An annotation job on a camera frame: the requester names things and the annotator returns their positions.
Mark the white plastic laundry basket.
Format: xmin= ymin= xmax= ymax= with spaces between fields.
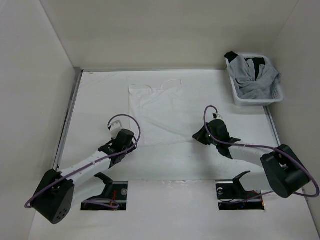
xmin=225 ymin=54 xmax=284 ymax=107

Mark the grey tank top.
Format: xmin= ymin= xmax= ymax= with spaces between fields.
xmin=227 ymin=55 xmax=281 ymax=100

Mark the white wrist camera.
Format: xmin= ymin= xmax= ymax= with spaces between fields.
xmin=108 ymin=120 xmax=123 ymax=139
xmin=212 ymin=113 xmax=223 ymax=119

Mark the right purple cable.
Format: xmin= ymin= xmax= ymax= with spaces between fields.
xmin=203 ymin=105 xmax=320 ymax=203

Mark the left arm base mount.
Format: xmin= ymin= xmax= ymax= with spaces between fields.
xmin=80 ymin=172 xmax=129 ymax=211

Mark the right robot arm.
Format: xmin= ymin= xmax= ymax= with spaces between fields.
xmin=192 ymin=119 xmax=311 ymax=199

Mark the white tank top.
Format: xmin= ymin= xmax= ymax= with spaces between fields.
xmin=128 ymin=79 xmax=192 ymax=147

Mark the black tank top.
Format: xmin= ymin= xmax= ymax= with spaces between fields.
xmin=224 ymin=51 xmax=266 ymax=81

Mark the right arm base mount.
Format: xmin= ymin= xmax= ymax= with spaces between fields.
xmin=215 ymin=171 xmax=265 ymax=211

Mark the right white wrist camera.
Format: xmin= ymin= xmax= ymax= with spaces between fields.
xmin=212 ymin=113 xmax=223 ymax=119

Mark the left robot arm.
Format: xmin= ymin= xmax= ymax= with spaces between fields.
xmin=25 ymin=129 xmax=141 ymax=225

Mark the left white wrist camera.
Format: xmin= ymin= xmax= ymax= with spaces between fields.
xmin=108 ymin=120 xmax=123 ymax=139

